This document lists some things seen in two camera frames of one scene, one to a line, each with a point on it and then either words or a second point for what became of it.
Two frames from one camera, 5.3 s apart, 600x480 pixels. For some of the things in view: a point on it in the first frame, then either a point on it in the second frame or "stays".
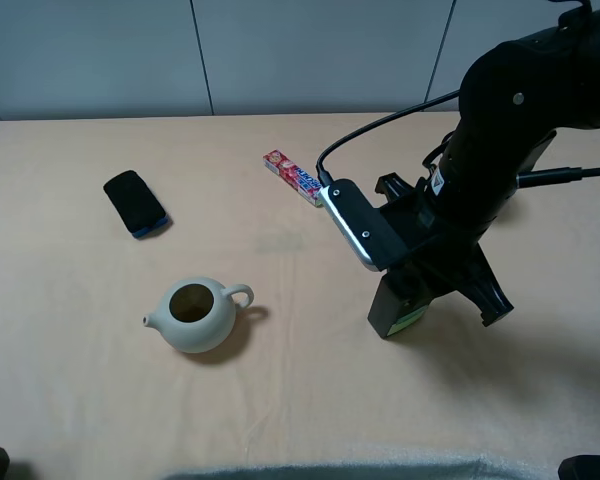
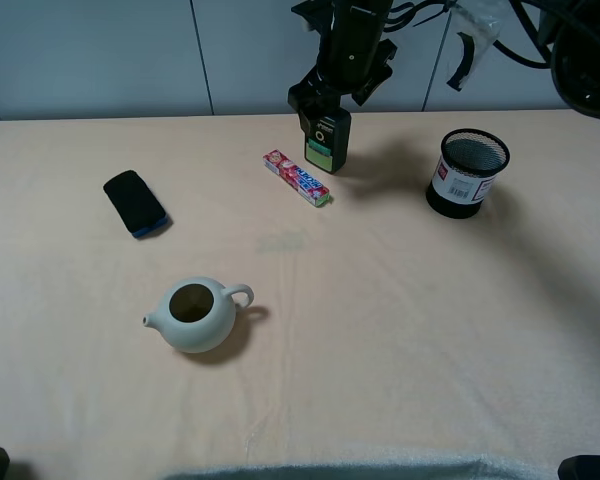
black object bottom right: [590, 467] stays
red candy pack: [303, 183] stays
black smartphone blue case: [137, 205] stays
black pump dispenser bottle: [403, 298] -> [328, 145]
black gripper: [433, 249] -> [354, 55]
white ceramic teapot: [198, 313] stays
